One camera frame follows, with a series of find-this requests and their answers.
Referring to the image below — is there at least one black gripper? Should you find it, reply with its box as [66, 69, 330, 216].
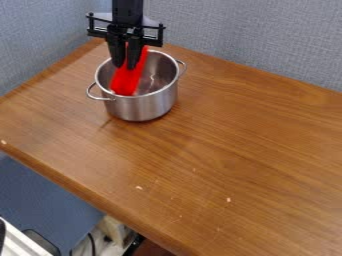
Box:
[86, 0, 166, 70]

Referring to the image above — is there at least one red plastic block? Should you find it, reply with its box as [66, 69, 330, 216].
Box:
[110, 46, 149, 96]

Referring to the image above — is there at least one stainless steel pot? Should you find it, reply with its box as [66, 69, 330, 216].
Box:
[86, 48, 189, 122]

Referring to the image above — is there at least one white clutter under table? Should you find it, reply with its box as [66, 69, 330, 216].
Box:
[69, 215, 145, 256]

